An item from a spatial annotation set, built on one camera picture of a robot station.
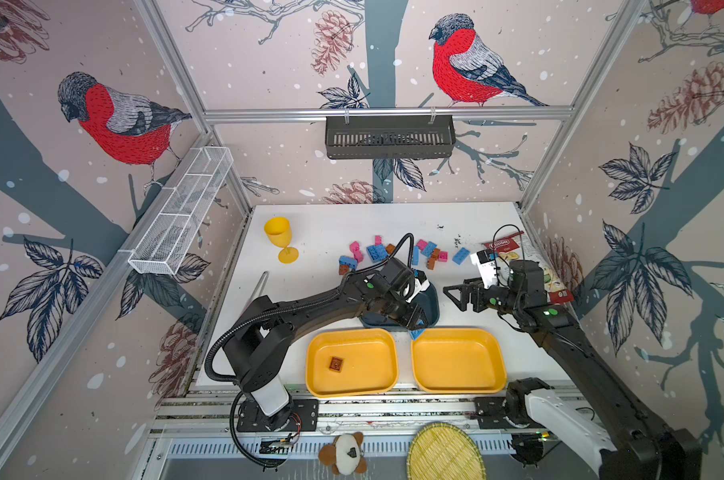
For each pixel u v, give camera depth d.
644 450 0.38
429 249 1.07
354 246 1.07
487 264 0.69
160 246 0.71
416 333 0.74
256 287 0.97
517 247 1.03
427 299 0.93
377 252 1.04
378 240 1.08
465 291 0.68
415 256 1.04
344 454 0.66
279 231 0.96
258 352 0.44
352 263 1.01
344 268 1.02
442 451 0.68
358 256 1.04
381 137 1.07
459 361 0.80
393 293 0.69
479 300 0.68
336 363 0.80
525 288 0.59
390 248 1.07
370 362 0.80
